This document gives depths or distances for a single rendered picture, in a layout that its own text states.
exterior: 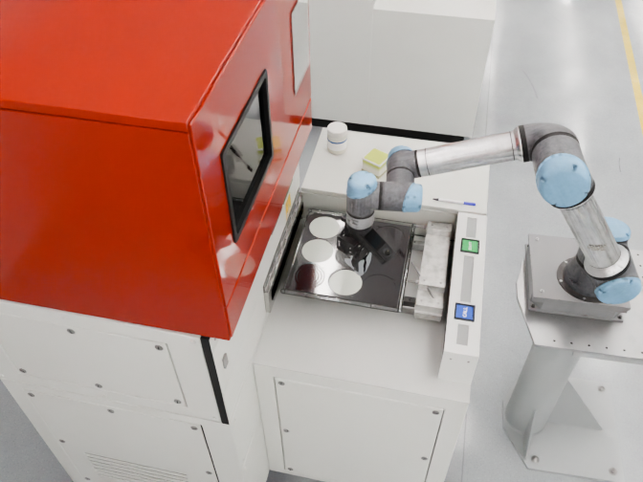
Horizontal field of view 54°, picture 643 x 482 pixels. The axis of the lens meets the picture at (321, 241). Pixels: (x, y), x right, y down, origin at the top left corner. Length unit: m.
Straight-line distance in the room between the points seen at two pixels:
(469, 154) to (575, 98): 2.93
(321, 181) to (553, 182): 0.89
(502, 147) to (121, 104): 0.98
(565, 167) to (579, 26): 3.92
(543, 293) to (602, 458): 0.97
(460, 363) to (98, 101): 1.16
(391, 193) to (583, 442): 1.56
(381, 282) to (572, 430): 1.21
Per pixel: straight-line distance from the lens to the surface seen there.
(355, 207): 1.64
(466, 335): 1.81
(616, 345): 2.10
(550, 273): 2.11
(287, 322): 1.97
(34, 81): 1.21
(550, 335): 2.05
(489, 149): 1.70
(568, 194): 1.60
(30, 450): 2.91
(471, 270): 1.96
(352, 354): 1.90
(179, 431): 1.94
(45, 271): 1.50
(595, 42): 5.27
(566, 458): 2.79
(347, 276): 1.97
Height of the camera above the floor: 2.41
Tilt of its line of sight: 47 degrees down
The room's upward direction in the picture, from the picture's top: 1 degrees counter-clockwise
